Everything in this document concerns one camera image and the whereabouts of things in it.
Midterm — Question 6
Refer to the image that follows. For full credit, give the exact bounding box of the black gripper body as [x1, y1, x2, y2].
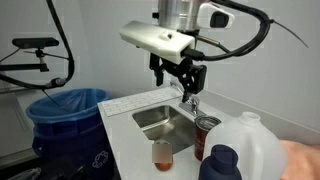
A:
[148, 53, 195, 76]

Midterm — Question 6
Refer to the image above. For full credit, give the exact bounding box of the chrome sink faucet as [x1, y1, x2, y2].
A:
[169, 79, 202, 118]

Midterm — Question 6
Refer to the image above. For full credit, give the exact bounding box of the white brick pattern mat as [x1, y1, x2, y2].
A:
[101, 87, 183, 117]

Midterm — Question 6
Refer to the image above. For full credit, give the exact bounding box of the stainless steel sink basin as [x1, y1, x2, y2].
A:
[132, 104, 202, 156]

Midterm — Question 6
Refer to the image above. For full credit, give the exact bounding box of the dark red tumbler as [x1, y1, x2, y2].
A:
[194, 114, 222, 162]

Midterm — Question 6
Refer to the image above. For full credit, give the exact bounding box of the translucent plastic milk jug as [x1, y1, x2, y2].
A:
[203, 111, 288, 180]

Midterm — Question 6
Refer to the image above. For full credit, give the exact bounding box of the navy blue bottle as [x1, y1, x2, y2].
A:
[198, 144, 243, 180]

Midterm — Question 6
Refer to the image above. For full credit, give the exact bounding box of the red apple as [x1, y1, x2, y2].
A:
[152, 139, 174, 172]

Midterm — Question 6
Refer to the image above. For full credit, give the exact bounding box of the blue plastic bin liner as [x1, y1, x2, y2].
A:
[25, 88, 111, 125]

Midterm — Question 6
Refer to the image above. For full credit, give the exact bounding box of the blue recycling bin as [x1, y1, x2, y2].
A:
[31, 109, 115, 180]

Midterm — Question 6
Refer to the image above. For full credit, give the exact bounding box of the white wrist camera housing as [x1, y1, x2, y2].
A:
[119, 20, 197, 64]

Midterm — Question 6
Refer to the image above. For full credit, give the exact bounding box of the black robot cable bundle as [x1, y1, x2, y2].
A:
[181, 0, 309, 63]

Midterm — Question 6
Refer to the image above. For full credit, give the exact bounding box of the black stereo camera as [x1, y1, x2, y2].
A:
[12, 37, 60, 49]

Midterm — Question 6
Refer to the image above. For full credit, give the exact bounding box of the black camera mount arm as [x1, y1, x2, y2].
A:
[0, 48, 69, 73]

